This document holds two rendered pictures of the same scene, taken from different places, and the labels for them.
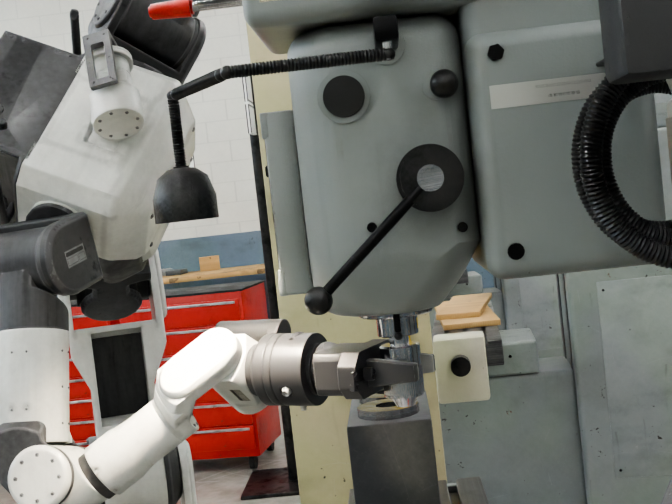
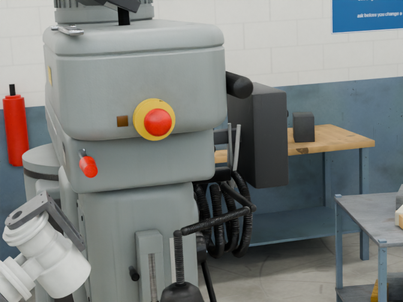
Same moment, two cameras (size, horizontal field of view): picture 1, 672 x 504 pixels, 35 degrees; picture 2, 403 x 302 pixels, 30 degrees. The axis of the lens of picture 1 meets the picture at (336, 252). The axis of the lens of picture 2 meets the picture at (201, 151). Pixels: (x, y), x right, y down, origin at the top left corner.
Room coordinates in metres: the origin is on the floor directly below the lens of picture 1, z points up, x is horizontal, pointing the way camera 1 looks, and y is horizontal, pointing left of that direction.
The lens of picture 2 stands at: (1.47, 1.22, 1.94)
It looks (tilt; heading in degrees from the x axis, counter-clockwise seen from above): 12 degrees down; 253
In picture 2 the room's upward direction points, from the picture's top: 3 degrees counter-clockwise
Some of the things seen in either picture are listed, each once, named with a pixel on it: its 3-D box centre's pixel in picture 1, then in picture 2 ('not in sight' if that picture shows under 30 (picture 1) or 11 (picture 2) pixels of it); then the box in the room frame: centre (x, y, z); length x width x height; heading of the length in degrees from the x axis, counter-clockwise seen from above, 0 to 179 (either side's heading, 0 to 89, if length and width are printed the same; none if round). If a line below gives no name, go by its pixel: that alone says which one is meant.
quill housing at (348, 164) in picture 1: (384, 170); (140, 256); (1.21, -0.07, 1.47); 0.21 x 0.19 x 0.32; 177
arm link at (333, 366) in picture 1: (331, 370); not in sight; (1.25, 0.02, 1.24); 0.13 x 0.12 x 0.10; 154
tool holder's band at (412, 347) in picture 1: (399, 348); not in sight; (1.21, -0.06, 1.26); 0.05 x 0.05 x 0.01
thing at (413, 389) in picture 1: (402, 373); not in sight; (1.21, -0.06, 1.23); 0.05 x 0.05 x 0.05
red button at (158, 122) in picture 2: not in sight; (157, 121); (1.23, 0.19, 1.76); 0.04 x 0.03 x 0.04; 177
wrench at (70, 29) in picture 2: not in sight; (68, 29); (1.33, 0.09, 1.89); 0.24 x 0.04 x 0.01; 87
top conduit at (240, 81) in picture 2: not in sight; (204, 75); (1.06, -0.09, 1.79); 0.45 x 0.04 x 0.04; 87
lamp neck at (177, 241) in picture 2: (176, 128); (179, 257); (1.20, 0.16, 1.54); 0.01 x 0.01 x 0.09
